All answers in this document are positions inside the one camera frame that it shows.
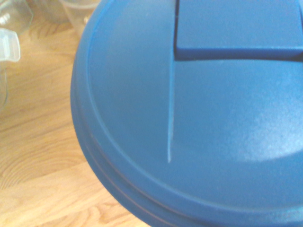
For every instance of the clear pitcher with blue lid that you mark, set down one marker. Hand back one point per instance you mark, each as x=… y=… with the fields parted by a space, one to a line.
x=189 y=118

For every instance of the clear glass tumbler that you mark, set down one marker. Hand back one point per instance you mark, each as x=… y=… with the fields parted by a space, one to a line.
x=77 y=13

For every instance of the clear glass measuring jug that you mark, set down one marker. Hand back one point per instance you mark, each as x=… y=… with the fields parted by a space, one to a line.
x=9 y=45

